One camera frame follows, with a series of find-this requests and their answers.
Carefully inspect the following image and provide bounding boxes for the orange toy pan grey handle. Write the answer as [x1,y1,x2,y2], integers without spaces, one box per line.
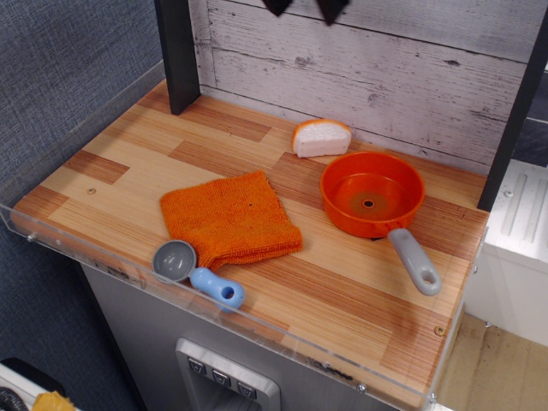
[319,152,442,296]

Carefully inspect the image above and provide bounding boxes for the black braided cable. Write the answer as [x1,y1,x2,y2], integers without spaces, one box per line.
[0,386,25,411]

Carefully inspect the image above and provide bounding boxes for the grey scoop blue handle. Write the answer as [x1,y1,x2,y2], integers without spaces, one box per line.
[152,240,246,311]

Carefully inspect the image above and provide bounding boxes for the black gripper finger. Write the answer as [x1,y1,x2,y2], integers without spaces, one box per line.
[317,0,349,26]
[263,0,293,17]

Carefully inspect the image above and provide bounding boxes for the yellow object at corner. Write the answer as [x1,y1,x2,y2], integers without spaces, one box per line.
[32,391,76,411]

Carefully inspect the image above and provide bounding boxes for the silver dispenser panel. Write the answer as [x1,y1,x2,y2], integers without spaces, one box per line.
[176,338,282,410]

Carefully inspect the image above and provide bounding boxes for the orange knitted cloth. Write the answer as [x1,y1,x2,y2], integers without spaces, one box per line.
[159,171,303,271]

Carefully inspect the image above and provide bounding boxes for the toy bread slice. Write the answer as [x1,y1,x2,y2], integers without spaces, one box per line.
[291,119,352,158]

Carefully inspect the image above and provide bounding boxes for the left dark grey post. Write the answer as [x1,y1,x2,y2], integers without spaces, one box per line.
[154,0,201,115]

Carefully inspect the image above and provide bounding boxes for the clear acrylic guard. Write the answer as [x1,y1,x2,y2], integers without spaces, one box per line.
[1,84,487,410]

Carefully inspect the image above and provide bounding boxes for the dark grey post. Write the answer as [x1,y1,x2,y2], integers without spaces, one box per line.
[477,11,547,211]
[154,0,201,115]

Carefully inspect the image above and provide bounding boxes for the white grooved board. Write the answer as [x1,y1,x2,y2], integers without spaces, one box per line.
[486,159,547,263]

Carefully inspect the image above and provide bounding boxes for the right dark grey post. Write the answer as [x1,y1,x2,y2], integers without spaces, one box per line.
[477,11,547,211]

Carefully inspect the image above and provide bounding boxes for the grey toy fridge cabinet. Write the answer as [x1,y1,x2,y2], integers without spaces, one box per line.
[83,266,390,410]

